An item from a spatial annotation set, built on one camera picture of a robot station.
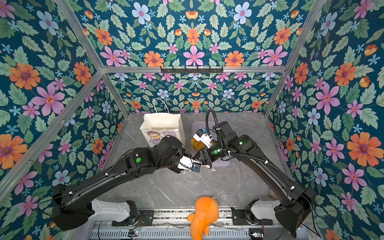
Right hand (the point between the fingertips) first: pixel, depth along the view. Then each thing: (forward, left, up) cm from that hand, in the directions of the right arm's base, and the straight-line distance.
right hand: (194, 159), depth 64 cm
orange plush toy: (-17, -5, -20) cm, 26 cm away
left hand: (+3, +1, +1) cm, 4 cm away
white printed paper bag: (+31, +28, -14) cm, 44 cm away
